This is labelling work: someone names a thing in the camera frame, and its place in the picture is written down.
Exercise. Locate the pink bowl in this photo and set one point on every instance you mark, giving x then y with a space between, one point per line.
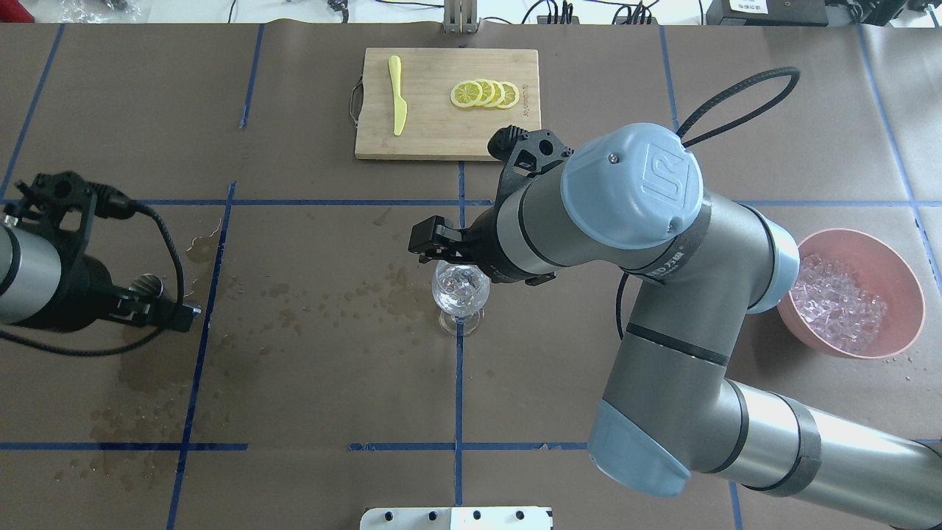
882 271

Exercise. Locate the lemon slice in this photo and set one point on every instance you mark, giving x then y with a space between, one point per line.
511 95
485 91
466 94
497 96

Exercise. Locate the aluminium frame post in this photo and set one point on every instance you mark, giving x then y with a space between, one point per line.
460 17

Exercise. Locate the yellow plastic knife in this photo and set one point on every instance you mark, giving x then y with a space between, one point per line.
400 105

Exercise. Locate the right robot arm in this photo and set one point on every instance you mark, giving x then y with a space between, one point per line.
635 198

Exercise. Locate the clear wine glass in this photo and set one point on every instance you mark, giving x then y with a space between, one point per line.
460 292

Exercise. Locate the clear ice cubes pile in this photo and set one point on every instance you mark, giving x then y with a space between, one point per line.
829 298

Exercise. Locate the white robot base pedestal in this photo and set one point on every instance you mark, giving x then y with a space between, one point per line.
459 517

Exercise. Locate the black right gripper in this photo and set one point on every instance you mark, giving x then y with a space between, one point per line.
491 246

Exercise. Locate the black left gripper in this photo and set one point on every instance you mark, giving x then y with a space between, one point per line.
87 283

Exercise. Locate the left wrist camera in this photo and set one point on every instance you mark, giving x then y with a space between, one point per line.
60 208

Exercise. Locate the steel jigger measuring cup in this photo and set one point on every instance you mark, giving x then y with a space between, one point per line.
148 285

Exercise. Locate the bamboo cutting board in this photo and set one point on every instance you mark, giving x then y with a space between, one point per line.
435 129

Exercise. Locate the black box with label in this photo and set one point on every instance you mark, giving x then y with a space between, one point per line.
767 13

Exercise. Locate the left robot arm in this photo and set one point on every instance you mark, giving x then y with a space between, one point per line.
43 289

